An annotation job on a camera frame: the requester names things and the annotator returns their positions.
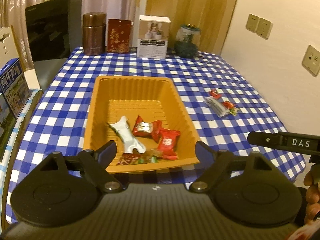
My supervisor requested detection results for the red brown candy wrapper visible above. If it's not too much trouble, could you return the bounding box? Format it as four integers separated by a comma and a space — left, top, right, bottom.
117, 153, 142, 166

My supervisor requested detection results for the white snack wrapper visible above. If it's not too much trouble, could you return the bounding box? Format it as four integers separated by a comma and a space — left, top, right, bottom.
108, 115, 146, 154

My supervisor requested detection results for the red snack packet large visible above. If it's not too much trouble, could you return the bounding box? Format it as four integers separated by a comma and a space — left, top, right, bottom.
157, 128, 181, 160

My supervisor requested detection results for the red snack packet twisted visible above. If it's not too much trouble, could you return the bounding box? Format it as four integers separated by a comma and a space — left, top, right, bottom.
132, 115, 162, 142

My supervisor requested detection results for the clear biscuit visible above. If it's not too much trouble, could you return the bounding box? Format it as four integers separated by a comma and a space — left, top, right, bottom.
137, 149, 163, 164

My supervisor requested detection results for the person's right hand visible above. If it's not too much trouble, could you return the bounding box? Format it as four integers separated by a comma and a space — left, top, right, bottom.
304, 171, 320, 224

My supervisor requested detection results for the green candy wrapper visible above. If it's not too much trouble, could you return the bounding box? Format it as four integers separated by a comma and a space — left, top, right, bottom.
228, 107, 239, 116

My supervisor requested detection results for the silver striped snack packet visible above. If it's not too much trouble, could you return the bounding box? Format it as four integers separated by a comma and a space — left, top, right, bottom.
204, 96, 229, 118

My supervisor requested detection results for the small red candy packet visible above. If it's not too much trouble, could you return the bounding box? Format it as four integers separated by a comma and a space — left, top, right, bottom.
209, 89, 221, 100

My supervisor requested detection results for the orange plastic tray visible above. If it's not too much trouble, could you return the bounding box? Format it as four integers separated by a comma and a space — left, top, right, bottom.
83, 76, 200, 173

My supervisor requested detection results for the blue milk carton box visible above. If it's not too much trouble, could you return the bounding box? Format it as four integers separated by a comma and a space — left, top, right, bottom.
1, 58, 31, 159

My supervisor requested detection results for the glass jar dark base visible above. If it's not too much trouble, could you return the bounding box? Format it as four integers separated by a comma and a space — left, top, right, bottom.
174, 24, 201, 59

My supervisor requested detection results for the red decorated tin box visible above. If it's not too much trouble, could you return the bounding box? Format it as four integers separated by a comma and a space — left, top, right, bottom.
106, 19, 132, 53

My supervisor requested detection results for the white product box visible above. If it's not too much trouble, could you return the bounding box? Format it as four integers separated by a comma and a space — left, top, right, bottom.
137, 15, 171, 59

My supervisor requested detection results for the brown cylindrical canister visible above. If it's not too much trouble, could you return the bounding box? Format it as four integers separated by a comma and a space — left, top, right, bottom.
82, 12, 107, 56

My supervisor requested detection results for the black monitor screen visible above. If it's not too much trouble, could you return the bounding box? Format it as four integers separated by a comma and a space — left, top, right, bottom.
25, 0, 82, 90

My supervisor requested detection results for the wooden door panel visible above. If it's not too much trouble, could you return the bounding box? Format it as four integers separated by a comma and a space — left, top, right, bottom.
145, 0, 236, 54

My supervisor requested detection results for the wall socket plate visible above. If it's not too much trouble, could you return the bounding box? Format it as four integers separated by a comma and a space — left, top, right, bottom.
302, 45, 320, 77

